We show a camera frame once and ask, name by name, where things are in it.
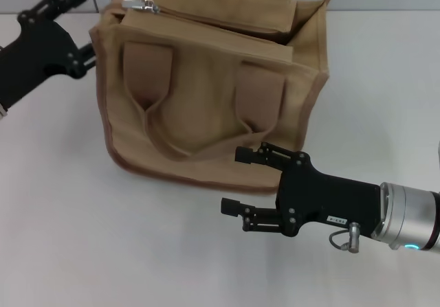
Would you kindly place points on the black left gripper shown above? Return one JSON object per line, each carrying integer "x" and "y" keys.
{"x": 38, "y": 53}

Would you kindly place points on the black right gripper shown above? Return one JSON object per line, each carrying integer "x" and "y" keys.
{"x": 326, "y": 197}

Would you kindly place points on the silver metal zipper pull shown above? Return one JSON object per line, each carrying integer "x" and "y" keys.
{"x": 137, "y": 4}

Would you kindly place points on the khaki canvas food bag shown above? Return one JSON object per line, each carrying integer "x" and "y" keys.
{"x": 206, "y": 97}

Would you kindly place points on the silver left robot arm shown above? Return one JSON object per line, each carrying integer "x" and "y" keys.
{"x": 2, "y": 113}

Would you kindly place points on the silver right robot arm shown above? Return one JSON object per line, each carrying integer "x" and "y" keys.
{"x": 409, "y": 214}

